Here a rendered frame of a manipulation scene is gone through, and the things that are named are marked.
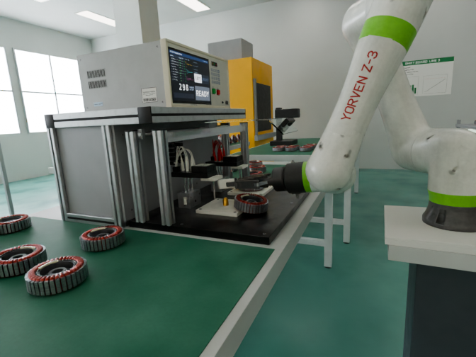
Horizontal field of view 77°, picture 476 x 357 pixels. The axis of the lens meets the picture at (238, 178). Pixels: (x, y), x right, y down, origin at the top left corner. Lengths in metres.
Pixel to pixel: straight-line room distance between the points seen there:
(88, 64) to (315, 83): 5.42
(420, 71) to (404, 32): 5.49
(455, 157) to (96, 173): 1.01
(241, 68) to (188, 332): 4.44
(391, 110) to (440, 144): 0.18
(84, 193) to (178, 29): 6.79
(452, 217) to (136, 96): 0.98
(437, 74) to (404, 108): 5.31
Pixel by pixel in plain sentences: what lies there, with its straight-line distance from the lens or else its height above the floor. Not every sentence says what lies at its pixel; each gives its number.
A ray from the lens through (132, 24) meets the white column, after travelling 5.31.
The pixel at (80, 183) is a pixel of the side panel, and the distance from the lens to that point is 1.13.
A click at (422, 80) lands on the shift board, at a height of 1.56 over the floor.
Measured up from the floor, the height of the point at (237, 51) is 2.11.
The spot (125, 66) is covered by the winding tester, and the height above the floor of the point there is 1.26.
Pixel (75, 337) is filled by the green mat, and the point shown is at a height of 0.75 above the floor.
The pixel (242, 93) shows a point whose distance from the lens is 4.73.
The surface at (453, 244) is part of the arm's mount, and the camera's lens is 0.85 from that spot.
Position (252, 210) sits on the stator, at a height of 0.79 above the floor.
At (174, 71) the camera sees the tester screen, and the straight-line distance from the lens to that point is 1.03.
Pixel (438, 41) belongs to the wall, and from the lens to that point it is 6.37.
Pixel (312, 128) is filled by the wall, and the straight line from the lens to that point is 6.31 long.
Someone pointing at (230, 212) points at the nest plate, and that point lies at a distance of 0.95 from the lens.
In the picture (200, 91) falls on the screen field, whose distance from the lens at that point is 1.14.
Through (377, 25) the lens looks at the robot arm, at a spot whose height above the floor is 1.26.
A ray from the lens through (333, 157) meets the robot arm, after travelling 0.72.
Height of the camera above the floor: 1.07
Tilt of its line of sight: 11 degrees down
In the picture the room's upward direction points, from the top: 3 degrees counter-clockwise
